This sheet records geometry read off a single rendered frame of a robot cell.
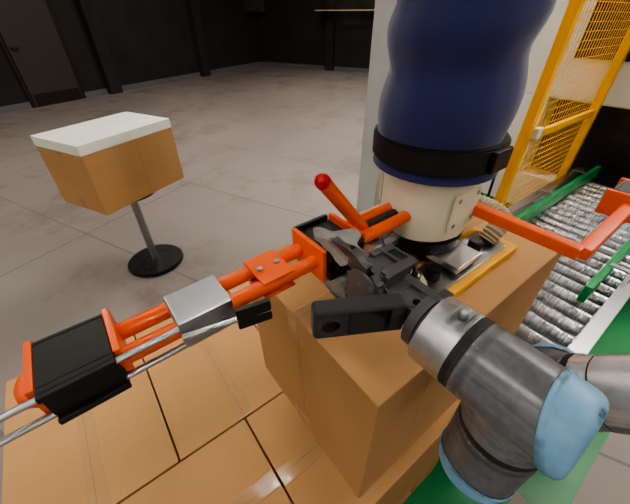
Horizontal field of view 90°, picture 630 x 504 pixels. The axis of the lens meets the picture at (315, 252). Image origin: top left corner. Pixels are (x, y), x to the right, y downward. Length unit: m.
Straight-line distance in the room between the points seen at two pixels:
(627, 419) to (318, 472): 0.76
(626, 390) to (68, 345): 0.59
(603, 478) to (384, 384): 1.59
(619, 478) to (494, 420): 1.69
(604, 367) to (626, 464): 1.63
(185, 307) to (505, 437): 0.37
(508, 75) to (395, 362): 0.43
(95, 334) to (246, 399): 0.78
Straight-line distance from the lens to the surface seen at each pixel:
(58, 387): 0.41
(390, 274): 0.42
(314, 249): 0.47
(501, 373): 0.36
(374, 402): 0.49
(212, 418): 1.15
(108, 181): 2.15
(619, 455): 2.12
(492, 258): 0.75
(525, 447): 0.38
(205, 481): 1.09
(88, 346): 0.43
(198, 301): 0.43
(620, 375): 0.49
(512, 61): 0.55
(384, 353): 0.54
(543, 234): 0.63
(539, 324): 1.60
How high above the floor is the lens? 1.54
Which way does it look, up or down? 37 degrees down
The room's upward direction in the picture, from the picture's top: straight up
